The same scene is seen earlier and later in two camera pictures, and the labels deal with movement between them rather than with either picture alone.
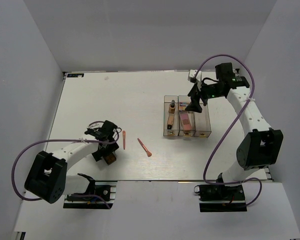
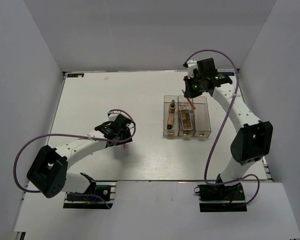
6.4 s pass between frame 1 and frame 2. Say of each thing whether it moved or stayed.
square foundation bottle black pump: stayed
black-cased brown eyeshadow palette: moved
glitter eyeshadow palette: stayed
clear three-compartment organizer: stayed
